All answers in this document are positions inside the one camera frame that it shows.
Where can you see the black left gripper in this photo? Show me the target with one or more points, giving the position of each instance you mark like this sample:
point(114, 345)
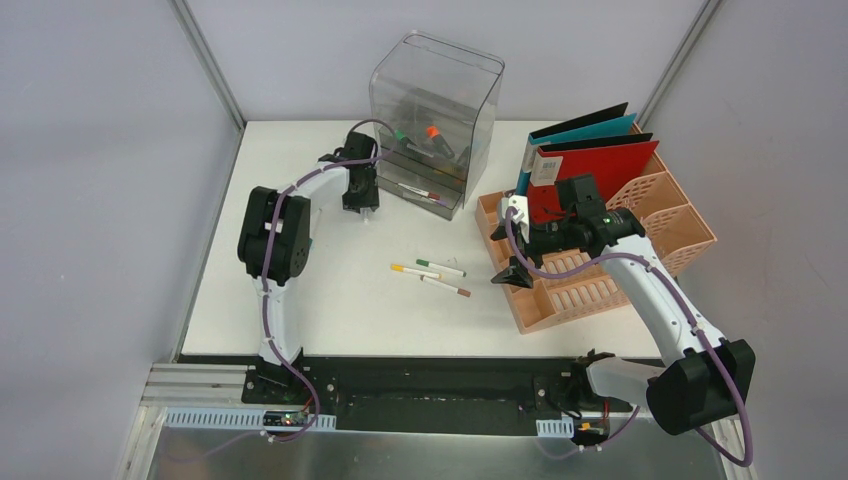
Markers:
point(362, 198)

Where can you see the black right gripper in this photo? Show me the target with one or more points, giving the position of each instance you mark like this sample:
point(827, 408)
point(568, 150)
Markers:
point(516, 273)

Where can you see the blue cap brown marker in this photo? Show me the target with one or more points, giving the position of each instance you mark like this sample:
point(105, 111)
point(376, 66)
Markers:
point(440, 284)

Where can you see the brown cap acrylic marker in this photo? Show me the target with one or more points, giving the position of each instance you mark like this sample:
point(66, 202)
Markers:
point(418, 191)

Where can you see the yellow cap marker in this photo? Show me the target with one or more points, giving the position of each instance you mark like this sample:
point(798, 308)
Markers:
point(415, 271)

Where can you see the dark green cap marker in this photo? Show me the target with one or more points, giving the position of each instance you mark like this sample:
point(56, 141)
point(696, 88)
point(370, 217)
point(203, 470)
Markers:
point(441, 268)

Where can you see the orange tip black highlighter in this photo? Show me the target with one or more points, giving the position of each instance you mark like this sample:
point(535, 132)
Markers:
point(439, 142)

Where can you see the clear drawer organizer box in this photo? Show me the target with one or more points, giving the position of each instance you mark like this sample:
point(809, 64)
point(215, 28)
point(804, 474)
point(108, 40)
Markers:
point(428, 80)

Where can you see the red notebook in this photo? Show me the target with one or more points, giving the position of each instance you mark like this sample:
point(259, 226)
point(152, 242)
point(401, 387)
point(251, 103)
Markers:
point(612, 161)

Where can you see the teal notebook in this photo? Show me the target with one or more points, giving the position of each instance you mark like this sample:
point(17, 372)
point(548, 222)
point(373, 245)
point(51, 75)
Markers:
point(608, 122)

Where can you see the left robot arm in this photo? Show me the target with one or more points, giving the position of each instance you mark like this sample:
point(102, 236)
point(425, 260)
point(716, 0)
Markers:
point(276, 233)

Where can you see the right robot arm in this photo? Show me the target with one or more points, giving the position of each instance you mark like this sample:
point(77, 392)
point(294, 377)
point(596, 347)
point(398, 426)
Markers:
point(662, 311)

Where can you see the left circuit board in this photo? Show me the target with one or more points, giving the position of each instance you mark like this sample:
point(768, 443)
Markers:
point(285, 418)

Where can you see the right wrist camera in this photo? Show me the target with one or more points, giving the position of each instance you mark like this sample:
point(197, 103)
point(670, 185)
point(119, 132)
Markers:
point(515, 207)

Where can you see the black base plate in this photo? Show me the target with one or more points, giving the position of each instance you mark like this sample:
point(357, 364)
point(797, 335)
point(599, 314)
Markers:
point(456, 395)

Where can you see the aluminium frame rail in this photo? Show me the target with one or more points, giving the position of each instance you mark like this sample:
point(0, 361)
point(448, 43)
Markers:
point(218, 382)

